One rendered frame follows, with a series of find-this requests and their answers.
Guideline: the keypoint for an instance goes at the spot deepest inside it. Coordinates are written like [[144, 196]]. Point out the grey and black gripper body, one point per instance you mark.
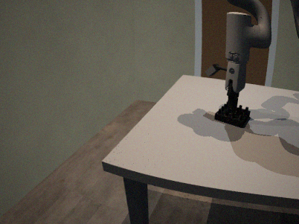
[[237, 72]]

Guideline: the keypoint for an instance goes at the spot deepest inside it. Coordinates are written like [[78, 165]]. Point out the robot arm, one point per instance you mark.
[[241, 34]]

